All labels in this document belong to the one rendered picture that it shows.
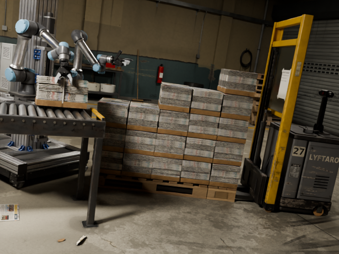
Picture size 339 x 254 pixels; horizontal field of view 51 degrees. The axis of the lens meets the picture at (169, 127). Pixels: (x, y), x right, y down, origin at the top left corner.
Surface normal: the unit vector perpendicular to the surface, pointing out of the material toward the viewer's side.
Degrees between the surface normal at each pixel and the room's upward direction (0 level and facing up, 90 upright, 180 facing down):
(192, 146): 90
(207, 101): 90
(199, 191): 90
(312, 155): 90
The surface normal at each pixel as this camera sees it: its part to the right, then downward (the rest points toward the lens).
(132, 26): 0.39, 0.22
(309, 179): 0.07, 0.19
